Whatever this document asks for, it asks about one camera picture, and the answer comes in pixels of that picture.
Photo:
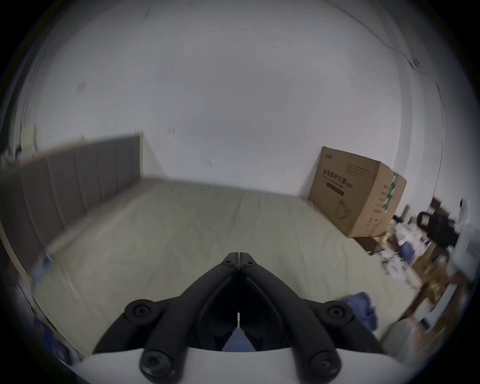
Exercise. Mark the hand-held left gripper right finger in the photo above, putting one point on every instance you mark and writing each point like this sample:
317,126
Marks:
300,318

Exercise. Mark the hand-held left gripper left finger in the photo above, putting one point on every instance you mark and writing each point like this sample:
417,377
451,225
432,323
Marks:
176,318

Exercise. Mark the dark blue garment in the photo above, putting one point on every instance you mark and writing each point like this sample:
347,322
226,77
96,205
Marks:
362,309

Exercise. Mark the bed with pale green sheet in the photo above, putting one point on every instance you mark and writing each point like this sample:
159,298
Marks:
168,232

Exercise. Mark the brown cardboard carton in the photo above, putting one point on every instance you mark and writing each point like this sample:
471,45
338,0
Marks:
356,191

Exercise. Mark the black office chair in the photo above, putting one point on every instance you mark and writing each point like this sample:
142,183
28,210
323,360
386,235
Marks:
437,227

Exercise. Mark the grey padded headboard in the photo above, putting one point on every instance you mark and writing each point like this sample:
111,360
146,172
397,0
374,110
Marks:
71,183

